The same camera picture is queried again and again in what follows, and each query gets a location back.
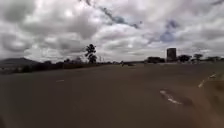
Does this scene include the tall dark building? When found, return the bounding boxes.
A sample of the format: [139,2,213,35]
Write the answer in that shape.
[166,47,177,63]

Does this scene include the distant hill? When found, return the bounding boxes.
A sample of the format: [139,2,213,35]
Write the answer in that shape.
[0,57,40,67]

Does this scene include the tall dark tree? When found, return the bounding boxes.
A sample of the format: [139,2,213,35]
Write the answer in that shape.
[83,43,98,65]

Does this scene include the row of dark bushes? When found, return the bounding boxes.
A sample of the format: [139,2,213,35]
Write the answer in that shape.
[0,59,101,75]

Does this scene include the row of trees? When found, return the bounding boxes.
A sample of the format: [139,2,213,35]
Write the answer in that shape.
[177,53,224,63]

